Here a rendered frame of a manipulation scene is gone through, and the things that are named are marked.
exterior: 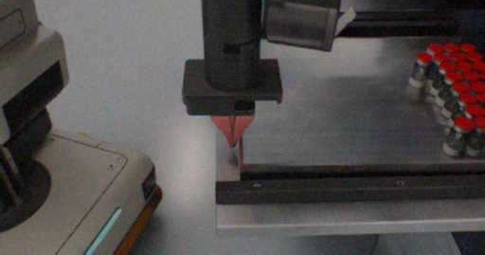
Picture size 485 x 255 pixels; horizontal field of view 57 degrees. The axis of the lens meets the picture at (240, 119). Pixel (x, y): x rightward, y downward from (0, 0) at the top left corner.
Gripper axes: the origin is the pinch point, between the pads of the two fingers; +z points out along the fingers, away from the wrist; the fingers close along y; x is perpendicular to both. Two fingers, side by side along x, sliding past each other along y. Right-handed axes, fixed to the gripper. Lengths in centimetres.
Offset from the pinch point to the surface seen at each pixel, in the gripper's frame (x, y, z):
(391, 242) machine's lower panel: 22, 38, 56
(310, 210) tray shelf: -9.1, 8.2, 2.1
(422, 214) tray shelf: -9.9, 19.9, 2.0
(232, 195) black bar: -8.0, -0.1, 0.6
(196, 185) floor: 70, -12, 90
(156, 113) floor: 111, -32, 90
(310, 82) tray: 13.3, 11.4, 1.8
